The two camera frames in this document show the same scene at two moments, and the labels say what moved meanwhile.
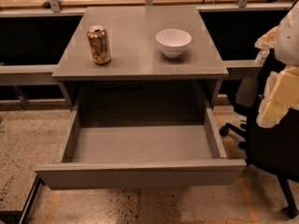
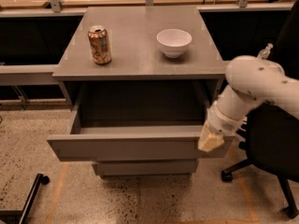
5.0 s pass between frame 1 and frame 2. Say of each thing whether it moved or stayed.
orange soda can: stayed
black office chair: stayed
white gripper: moved
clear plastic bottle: stayed
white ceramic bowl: stayed
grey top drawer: moved
